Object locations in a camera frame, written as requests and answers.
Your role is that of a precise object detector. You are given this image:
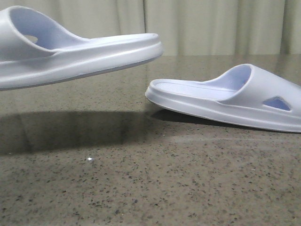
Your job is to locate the light blue slipper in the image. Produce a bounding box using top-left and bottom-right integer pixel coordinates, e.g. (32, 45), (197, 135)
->
(145, 64), (301, 132)
(0, 6), (163, 90)

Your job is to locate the white pleated curtain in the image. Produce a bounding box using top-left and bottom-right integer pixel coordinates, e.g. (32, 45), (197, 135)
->
(0, 0), (301, 56)

